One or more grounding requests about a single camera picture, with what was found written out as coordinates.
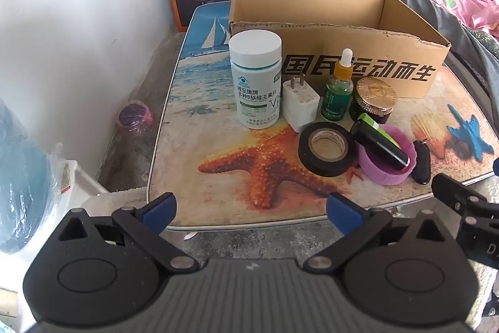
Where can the purple bagged jar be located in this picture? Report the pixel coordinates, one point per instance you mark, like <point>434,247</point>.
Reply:
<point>134,116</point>

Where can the blue plastic bag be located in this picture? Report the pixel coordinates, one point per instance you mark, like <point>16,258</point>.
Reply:
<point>21,181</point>

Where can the black key fob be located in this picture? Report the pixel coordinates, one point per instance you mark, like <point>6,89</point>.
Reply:
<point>422,163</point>

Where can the gold lid cream jar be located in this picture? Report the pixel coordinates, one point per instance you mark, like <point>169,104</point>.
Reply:
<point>374,93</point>

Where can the white charger plug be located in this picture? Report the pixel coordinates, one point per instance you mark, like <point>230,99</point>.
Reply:
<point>302,106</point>

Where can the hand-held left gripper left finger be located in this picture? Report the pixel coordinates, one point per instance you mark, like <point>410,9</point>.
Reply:
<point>160,210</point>

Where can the black green tube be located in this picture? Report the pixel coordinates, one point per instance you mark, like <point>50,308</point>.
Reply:
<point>380,143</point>

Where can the white foam box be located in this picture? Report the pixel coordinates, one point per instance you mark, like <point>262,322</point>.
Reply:
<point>84,181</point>

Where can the brown cardboard box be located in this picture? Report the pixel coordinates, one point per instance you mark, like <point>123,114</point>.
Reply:
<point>393,52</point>

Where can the green dropper bottle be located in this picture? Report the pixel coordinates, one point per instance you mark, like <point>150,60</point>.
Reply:
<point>336,99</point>

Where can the white pill bottle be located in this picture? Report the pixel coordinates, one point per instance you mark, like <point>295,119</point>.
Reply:
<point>255,83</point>

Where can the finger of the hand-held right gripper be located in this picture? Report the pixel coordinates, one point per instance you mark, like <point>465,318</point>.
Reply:
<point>452,192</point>

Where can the black tape roll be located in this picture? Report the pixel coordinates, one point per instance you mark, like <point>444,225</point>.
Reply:
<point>308,157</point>

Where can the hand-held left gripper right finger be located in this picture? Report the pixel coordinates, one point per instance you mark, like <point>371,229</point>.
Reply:
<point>343,212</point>

